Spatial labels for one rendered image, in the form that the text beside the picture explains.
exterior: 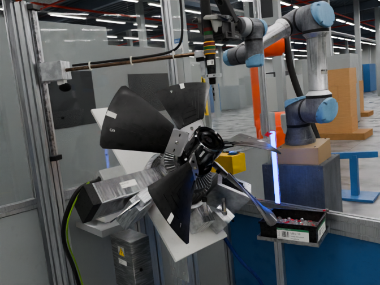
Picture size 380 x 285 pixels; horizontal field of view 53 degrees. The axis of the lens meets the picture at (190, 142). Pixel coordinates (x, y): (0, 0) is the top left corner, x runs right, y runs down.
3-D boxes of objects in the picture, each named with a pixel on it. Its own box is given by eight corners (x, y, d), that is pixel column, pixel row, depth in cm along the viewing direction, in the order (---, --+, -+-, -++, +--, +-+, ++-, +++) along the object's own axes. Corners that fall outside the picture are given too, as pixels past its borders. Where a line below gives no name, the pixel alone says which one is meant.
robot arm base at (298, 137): (288, 139, 201) (286, 121, 199) (318, 138, 193) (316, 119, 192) (281, 146, 188) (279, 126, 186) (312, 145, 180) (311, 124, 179)
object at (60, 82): (57, 92, 149) (55, 80, 148) (63, 92, 153) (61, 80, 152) (69, 91, 148) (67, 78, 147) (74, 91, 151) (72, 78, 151)
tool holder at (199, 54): (195, 78, 135) (193, 51, 134) (199, 79, 142) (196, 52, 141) (220, 76, 133) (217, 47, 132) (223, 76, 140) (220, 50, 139)
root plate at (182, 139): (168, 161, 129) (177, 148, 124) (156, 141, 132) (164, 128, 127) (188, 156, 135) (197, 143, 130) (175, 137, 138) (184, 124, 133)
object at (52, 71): (39, 83, 148) (36, 61, 147) (49, 83, 155) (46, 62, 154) (63, 81, 146) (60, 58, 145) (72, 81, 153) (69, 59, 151)
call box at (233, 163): (209, 175, 191) (207, 154, 190) (223, 170, 198) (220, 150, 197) (233, 177, 180) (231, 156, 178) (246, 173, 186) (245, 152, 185)
